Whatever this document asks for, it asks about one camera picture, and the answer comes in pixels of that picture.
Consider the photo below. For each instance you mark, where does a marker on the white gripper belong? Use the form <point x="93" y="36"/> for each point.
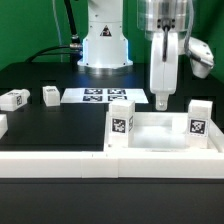
<point x="163" y="73"/>

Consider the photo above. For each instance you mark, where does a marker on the white square table top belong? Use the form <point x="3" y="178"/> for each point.
<point x="165" y="132"/>

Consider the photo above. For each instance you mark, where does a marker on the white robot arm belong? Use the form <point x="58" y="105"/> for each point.
<point x="166" y="23"/>

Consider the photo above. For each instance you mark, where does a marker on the white marker sheet with tags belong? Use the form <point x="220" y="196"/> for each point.
<point x="102" y="95"/>

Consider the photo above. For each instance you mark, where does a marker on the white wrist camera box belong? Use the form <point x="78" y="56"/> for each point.
<point x="200" y="55"/>

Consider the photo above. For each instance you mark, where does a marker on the white fence obstacle frame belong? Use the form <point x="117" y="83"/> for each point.
<point x="111" y="165"/>

